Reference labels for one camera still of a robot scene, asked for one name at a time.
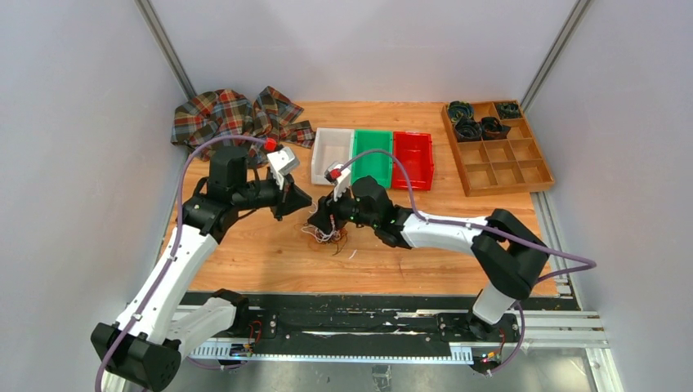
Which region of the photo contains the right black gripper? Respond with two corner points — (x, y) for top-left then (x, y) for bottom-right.
(308, 182), (378, 236)

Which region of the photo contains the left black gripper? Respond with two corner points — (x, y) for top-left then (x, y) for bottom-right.
(233, 171), (313, 221)

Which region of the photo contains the orange cable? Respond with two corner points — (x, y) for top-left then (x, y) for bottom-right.
(311, 227), (351, 246)

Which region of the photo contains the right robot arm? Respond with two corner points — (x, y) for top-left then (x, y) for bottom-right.
(308, 176), (549, 341)

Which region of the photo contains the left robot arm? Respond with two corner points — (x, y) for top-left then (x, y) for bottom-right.
(91, 145), (312, 391)

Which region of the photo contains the white plastic bin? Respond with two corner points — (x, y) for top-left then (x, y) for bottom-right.
(311, 127), (355, 185)

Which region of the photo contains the green plastic bin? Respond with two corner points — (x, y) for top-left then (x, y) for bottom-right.
(351, 129), (394, 189)

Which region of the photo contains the red plastic bin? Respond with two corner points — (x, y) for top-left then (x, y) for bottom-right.
(393, 131), (435, 191)

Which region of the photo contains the plaid cloth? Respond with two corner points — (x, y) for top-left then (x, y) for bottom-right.
(170, 86), (316, 151)

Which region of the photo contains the black coiled roll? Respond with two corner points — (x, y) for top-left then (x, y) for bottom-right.
(447, 100), (474, 123)
(454, 118), (483, 143)
(494, 101), (523, 120)
(480, 117), (511, 140)

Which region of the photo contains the wooden compartment tray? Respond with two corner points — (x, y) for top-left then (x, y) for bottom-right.
(441, 100), (555, 197)

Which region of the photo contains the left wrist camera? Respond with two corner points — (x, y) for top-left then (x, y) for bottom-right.
(267, 147), (300, 190)

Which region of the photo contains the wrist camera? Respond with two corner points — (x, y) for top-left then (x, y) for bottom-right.
(267, 147), (300, 190)
(324, 163), (351, 202)

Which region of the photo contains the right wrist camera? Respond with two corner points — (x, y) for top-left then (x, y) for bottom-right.
(324, 163), (351, 202)

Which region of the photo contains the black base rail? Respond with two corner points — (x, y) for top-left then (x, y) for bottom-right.
(191, 293), (608, 375)

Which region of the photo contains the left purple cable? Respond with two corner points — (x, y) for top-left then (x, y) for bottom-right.
(94, 134), (279, 392)

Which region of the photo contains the purple cable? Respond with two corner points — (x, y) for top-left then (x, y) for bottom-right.
(94, 134), (279, 392)
(338, 149), (597, 285)

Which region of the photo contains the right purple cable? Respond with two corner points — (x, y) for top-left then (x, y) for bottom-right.
(338, 149), (597, 285)

